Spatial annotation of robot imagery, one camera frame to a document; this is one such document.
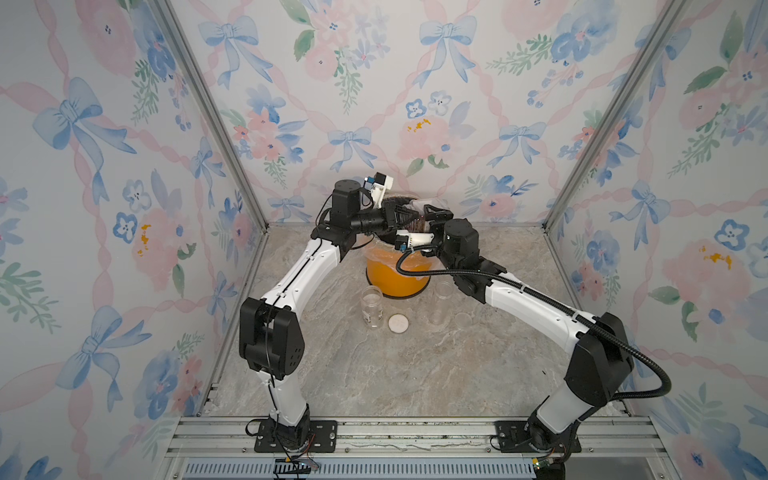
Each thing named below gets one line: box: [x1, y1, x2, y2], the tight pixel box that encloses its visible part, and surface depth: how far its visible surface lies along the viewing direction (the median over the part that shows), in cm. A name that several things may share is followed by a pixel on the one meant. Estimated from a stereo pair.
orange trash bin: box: [365, 238, 437, 299], surface depth 87 cm
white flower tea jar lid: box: [388, 313, 410, 334], surface depth 94 cm
